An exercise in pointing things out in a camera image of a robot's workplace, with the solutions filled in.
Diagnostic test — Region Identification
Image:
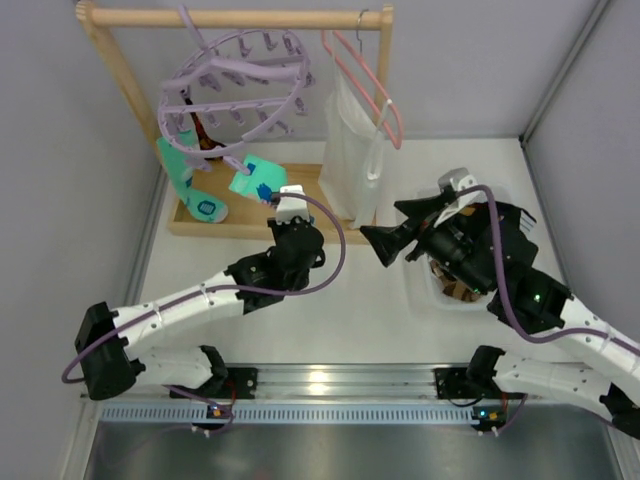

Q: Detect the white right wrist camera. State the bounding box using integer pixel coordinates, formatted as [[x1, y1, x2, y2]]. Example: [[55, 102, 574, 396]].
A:
[[434, 168, 479, 227]]

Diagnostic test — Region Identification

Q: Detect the hanging red argyle sock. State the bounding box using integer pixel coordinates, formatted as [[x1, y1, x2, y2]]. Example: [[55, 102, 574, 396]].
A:
[[180, 89, 225, 150]]

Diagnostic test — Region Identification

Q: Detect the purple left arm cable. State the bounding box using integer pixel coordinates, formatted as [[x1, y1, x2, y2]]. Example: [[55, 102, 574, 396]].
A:
[[60, 192, 348, 436]]

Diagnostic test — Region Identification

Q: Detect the teal patterned sock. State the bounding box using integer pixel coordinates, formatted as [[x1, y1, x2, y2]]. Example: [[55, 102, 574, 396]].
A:
[[229, 154, 288, 205], [156, 137, 228, 223]]

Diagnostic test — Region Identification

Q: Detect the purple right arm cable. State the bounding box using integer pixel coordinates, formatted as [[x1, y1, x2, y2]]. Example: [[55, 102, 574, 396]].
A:
[[439, 183, 640, 436]]

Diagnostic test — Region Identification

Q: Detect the wooden clothes rack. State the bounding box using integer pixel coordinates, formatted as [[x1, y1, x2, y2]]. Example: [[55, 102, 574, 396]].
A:
[[74, 0, 395, 246]]

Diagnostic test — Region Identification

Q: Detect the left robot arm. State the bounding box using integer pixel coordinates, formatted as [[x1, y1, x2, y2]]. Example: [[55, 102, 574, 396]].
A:
[[72, 220, 410, 400]]

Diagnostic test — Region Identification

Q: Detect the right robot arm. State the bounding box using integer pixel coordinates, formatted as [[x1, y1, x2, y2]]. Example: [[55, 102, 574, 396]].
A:
[[376, 191, 639, 438]]

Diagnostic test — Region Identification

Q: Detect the pink clothes hanger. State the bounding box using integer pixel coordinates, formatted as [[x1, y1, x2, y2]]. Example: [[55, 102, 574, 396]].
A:
[[321, 30, 405, 150]]

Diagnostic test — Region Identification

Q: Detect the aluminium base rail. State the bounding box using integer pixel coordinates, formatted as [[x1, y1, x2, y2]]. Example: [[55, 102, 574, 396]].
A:
[[79, 362, 626, 426]]

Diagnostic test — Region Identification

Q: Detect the white plastic basket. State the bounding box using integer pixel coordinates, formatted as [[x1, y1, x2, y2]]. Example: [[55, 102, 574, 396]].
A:
[[410, 183, 513, 313]]

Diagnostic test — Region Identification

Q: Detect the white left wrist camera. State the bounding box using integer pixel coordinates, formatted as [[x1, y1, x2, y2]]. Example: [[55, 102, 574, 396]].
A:
[[275, 184, 314, 225]]

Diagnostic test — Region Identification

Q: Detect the white hanging cloth bag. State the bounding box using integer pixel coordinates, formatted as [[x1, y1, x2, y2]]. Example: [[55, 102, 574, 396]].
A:
[[318, 71, 384, 229]]

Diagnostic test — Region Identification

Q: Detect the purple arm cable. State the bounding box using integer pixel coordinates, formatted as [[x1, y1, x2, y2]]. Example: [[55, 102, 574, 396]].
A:
[[60, 192, 348, 436], [439, 183, 640, 436]]

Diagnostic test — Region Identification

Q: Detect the purple round clip hanger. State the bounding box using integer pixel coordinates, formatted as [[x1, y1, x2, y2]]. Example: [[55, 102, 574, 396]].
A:
[[157, 6, 314, 174]]

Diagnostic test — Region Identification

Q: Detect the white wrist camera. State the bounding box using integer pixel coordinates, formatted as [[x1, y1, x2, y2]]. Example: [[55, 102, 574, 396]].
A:
[[275, 184, 314, 225], [434, 168, 479, 227]]

